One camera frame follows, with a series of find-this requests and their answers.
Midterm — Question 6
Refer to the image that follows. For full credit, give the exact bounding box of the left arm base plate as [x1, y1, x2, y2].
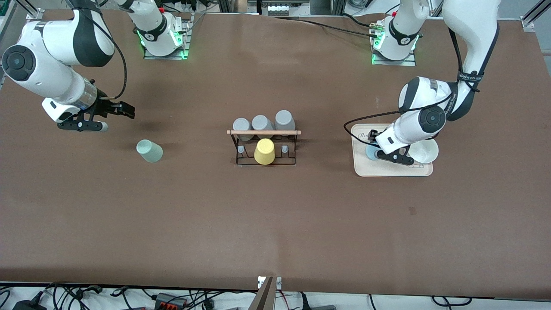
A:
[371, 24, 417, 66]

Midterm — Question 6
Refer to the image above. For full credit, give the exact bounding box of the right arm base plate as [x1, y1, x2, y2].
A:
[143, 13, 190, 60]

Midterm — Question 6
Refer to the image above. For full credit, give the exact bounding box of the yellow cup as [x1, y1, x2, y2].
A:
[254, 138, 276, 165]

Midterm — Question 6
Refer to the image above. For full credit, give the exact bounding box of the beige rabbit print tray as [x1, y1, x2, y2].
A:
[351, 124, 434, 177]

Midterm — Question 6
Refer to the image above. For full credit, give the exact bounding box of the grey cup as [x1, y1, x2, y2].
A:
[275, 110, 297, 136]
[251, 115, 276, 139]
[232, 118, 254, 142]

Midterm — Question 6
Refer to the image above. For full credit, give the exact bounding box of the white bowl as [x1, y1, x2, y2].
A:
[405, 137, 440, 165]

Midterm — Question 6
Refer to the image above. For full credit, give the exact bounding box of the front camera mount bracket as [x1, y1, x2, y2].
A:
[248, 276, 283, 310]

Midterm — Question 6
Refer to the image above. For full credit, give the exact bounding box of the grey power strip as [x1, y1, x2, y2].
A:
[267, 3, 298, 17]

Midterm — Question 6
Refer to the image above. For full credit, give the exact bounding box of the black power adapter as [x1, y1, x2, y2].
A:
[12, 297, 49, 310]

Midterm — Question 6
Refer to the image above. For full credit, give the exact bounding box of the short black table cable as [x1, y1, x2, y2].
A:
[342, 13, 373, 28]

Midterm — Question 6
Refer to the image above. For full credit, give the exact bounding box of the long black table cable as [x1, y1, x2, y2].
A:
[275, 16, 380, 37]

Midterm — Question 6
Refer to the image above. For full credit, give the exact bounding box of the power strip with orange switches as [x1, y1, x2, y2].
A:
[154, 292, 188, 310]

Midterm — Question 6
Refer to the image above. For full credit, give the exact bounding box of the mint green cup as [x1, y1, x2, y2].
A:
[136, 139, 164, 164]

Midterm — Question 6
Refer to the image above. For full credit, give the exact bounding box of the black wire cup rack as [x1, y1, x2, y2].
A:
[226, 129, 302, 167]

